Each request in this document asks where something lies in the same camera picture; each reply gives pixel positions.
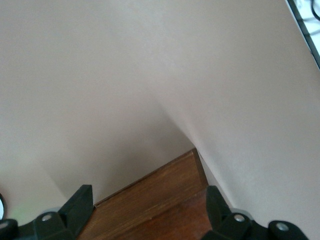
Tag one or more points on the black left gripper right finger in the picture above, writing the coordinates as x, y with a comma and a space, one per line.
225, 225

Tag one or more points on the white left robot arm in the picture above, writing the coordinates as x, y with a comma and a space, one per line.
2, 206

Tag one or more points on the dark brown wooden cabinet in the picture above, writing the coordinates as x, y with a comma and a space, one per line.
155, 200

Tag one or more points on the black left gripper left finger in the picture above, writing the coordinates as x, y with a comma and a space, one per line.
62, 220

